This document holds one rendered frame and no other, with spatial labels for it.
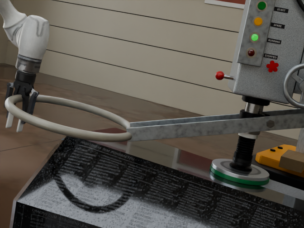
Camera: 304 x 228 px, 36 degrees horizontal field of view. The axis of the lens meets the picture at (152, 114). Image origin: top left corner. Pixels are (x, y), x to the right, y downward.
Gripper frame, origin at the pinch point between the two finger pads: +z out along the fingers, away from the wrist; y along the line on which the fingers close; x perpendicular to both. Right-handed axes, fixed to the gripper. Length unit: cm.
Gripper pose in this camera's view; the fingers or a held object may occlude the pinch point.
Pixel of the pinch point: (15, 121)
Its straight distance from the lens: 191.6
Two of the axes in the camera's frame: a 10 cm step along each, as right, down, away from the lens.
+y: 9.1, 3.0, -2.8
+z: -2.6, 9.5, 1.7
